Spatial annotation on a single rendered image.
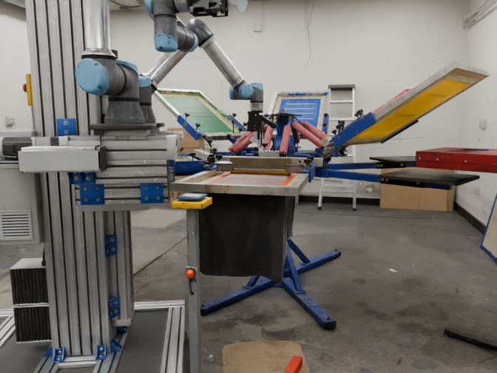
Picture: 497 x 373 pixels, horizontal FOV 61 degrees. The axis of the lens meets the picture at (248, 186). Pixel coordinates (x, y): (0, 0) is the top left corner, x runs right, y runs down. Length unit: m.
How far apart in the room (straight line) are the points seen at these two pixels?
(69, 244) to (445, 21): 5.80
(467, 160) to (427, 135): 4.20
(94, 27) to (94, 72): 0.15
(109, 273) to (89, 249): 0.16
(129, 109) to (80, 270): 0.76
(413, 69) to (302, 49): 1.58
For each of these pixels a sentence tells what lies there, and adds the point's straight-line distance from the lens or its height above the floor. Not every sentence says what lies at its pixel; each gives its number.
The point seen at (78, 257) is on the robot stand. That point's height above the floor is 0.69.
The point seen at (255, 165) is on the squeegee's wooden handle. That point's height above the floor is 1.01.
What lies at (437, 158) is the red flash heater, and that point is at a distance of 2.47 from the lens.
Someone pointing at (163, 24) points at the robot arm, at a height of 1.58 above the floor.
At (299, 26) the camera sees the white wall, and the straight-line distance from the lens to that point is 6.70.
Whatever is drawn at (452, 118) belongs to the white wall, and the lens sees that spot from 6.66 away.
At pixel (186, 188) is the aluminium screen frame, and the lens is 1.95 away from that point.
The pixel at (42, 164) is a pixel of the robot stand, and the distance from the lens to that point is 1.63.
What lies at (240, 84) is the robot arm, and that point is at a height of 1.45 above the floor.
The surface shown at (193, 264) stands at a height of 0.68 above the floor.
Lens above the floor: 1.28
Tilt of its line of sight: 9 degrees down
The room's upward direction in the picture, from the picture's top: straight up
